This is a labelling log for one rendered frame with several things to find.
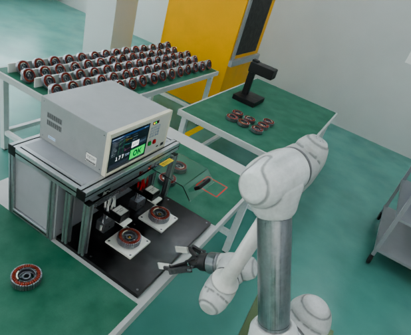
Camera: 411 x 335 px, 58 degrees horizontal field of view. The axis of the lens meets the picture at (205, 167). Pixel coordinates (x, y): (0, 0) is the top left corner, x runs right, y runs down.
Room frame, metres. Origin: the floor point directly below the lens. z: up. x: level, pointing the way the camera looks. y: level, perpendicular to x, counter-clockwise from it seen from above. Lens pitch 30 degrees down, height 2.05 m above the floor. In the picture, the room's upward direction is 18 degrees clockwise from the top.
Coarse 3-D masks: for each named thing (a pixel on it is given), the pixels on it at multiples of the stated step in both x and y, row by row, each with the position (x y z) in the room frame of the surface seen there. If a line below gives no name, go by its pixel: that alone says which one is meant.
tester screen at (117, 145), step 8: (144, 128) 1.46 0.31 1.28; (128, 136) 1.36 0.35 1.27; (136, 136) 1.41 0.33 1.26; (144, 136) 1.47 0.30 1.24; (112, 144) 1.27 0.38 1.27; (120, 144) 1.32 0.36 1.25; (128, 144) 1.37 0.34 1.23; (112, 152) 1.28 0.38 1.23; (120, 152) 1.33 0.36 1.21; (128, 152) 1.38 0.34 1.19; (112, 160) 1.28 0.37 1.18; (120, 160) 1.34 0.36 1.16; (128, 160) 1.39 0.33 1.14; (112, 168) 1.29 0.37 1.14
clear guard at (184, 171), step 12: (168, 156) 1.66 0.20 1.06; (180, 156) 1.69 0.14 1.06; (156, 168) 1.51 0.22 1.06; (168, 168) 1.55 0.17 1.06; (180, 168) 1.58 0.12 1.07; (192, 168) 1.62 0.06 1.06; (204, 168) 1.65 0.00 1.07; (180, 180) 1.48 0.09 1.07; (192, 180) 1.51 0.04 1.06; (192, 192) 1.47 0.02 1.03
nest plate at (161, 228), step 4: (148, 212) 1.52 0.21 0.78; (140, 216) 1.47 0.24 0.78; (144, 216) 1.48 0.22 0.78; (172, 216) 1.55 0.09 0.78; (144, 220) 1.45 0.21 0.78; (148, 220) 1.46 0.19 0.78; (172, 220) 1.52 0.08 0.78; (176, 220) 1.54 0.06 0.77; (148, 224) 1.44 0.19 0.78; (152, 224) 1.44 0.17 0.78; (156, 224) 1.45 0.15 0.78; (160, 224) 1.46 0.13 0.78; (164, 224) 1.47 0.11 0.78; (168, 224) 1.48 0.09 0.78; (156, 228) 1.42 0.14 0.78; (160, 228) 1.43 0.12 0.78; (164, 228) 1.44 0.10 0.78; (160, 232) 1.41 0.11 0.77
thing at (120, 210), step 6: (102, 210) 1.30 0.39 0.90; (114, 210) 1.30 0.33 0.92; (120, 210) 1.31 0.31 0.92; (126, 210) 1.32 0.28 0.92; (108, 216) 1.29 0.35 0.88; (114, 216) 1.28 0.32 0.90; (120, 216) 1.27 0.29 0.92; (126, 216) 1.31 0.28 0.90; (120, 222) 1.27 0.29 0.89; (126, 222) 1.29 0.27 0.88
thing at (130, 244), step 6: (126, 228) 1.32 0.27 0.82; (120, 234) 1.27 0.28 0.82; (126, 234) 1.30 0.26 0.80; (132, 234) 1.31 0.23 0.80; (138, 234) 1.31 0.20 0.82; (120, 240) 1.24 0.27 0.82; (126, 240) 1.25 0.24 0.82; (132, 240) 1.28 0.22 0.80; (138, 240) 1.27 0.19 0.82; (126, 246) 1.23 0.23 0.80; (132, 246) 1.24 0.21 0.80
